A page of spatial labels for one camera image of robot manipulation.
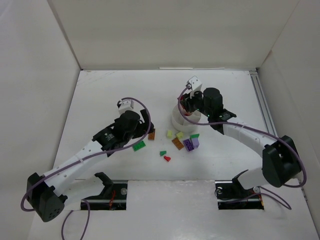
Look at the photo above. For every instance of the orange 2x4 brick left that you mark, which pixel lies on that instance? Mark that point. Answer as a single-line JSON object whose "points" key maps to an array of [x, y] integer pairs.
{"points": [[151, 135]]}

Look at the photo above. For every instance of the small green slope brick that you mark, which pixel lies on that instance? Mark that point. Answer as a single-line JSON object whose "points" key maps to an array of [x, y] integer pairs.
{"points": [[162, 153]]}

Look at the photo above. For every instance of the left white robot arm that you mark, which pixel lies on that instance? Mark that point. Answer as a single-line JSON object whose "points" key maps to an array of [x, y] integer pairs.
{"points": [[49, 193]]}

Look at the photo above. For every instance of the orange 2x4 brick right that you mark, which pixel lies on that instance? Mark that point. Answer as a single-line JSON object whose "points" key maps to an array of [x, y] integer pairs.
{"points": [[177, 143]]}

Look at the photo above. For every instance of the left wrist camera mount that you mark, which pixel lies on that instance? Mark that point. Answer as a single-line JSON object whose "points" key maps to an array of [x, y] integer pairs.
{"points": [[125, 105]]}

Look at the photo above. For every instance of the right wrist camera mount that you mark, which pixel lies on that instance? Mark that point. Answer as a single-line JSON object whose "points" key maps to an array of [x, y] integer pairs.
{"points": [[194, 85]]}

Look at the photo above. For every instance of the small red slope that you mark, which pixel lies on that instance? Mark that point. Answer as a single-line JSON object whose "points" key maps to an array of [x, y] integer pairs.
{"points": [[167, 158]]}

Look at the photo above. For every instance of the aluminium rail right side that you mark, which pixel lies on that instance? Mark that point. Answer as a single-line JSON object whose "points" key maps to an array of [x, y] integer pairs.
{"points": [[262, 102]]}

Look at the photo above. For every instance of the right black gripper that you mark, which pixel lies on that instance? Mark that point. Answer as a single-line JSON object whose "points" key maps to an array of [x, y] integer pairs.
{"points": [[189, 100]]}

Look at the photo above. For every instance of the green curved brick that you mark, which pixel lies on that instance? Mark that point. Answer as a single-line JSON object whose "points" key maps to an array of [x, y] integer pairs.
{"points": [[194, 136]]}

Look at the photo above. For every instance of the purple 2x4 brick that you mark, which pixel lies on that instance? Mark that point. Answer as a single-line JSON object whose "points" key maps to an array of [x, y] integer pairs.
{"points": [[188, 145]]}

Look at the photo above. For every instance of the orange 2x4 brick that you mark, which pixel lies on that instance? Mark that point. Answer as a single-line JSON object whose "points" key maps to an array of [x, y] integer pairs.
{"points": [[177, 143], [151, 135]]}

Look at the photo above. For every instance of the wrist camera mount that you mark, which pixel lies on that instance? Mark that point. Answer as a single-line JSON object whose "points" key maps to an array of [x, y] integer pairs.
{"points": [[194, 85], [125, 105]]}

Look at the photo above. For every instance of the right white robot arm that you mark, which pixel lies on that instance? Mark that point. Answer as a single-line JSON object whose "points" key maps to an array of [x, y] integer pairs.
{"points": [[280, 159]]}

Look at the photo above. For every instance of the lavender slope brick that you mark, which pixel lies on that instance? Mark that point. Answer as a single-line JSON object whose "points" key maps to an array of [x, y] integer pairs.
{"points": [[195, 142]]}

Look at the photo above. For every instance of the white round divided container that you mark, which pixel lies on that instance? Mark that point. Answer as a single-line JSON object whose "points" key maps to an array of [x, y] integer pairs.
{"points": [[181, 124]]}

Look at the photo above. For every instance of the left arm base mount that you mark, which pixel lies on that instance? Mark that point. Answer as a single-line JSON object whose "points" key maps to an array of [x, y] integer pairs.
{"points": [[113, 196]]}

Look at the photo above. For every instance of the green 2x4 brick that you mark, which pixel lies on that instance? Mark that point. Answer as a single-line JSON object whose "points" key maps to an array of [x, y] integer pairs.
{"points": [[138, 146]]}

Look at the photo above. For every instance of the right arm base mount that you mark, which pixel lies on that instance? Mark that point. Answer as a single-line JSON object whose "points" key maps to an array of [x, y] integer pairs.
{"points": [[232, 196]]}

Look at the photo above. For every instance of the pale yellow small brick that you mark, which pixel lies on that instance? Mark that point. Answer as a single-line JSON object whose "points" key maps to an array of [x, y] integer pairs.
{"points": [[179, 135], [169, 134]]}

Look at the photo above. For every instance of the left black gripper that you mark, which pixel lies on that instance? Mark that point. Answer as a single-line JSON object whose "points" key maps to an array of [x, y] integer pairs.
{"points": [[142, 125]]}

